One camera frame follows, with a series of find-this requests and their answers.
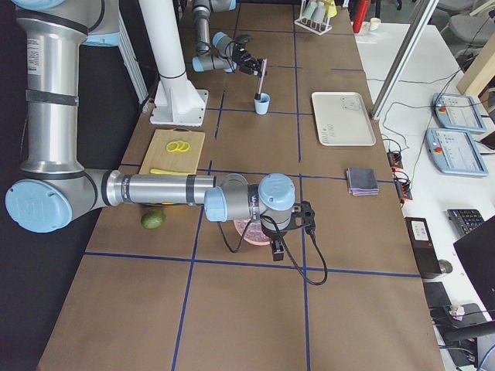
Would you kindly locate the aluminium frame post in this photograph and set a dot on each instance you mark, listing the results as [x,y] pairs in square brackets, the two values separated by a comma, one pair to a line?
[420,18]

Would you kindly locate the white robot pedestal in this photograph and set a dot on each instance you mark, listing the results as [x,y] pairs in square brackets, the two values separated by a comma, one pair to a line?
[177,101]

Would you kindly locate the white wire cup rack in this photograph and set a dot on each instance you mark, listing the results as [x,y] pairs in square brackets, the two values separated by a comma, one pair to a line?
[309,25]

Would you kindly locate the yellow cup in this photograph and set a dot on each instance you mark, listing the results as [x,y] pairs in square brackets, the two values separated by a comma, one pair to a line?
[331,10]

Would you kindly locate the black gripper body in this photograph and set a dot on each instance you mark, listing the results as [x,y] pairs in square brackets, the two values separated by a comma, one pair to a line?
[271,234]
[244,59]

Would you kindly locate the grey white cup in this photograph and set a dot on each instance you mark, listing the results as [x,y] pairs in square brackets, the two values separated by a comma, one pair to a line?
[319,13]

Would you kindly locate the steel muddler black tip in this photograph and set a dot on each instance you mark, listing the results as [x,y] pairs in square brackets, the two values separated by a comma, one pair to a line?
[261,81]

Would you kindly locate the red cylinder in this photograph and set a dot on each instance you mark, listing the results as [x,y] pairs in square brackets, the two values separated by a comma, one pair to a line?
[360,14]

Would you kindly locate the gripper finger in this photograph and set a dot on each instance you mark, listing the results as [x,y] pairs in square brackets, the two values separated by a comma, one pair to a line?
[277,250]
[258,67]

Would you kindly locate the cream bear tray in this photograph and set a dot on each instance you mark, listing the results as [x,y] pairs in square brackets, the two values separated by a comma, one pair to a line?
[342,119]

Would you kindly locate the pile of ice cubes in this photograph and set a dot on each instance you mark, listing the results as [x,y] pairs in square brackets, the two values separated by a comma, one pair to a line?
[254,235]

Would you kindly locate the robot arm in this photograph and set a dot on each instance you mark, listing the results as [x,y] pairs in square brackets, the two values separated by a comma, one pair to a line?
[221,52]
[57,189]

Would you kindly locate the green avocado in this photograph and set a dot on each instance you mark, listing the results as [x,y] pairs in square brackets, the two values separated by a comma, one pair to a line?
[153,219]

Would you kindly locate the bamboo cutting board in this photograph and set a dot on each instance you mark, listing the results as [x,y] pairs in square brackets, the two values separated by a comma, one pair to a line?
[157,156]

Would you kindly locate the lemon slices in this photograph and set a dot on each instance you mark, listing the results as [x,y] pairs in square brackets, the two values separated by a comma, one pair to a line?
[177,146]

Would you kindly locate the teach pendant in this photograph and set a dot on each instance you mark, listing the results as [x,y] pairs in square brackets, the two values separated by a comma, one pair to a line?
[454,152]
[456,111]

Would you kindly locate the yellow plastic knife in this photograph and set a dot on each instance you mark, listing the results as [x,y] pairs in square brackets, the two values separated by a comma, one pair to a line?
[158,171]

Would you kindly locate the black computer mouse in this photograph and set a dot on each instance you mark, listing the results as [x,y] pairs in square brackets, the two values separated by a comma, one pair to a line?
[445,266]

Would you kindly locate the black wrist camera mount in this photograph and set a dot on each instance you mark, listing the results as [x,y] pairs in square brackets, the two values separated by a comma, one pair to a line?
[303,216]

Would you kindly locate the light blue cup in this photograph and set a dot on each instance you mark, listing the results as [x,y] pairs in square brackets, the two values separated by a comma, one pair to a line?
[261,103]

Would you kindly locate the black keyboard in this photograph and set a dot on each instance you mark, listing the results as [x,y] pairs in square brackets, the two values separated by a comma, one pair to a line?
[465,220]

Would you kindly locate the mint green cup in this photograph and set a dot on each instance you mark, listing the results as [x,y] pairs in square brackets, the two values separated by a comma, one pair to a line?
[309,9]

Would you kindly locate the grey folded cloth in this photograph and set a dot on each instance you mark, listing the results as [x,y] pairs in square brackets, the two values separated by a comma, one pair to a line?
[361,182]

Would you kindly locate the pink bowl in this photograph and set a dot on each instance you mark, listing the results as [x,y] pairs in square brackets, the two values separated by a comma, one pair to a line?
[241,227]

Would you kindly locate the near teach pendant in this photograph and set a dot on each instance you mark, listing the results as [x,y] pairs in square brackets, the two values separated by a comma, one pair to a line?
[454,152]

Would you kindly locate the far teach pendant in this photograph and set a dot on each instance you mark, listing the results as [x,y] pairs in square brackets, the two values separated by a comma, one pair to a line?
[456,111]

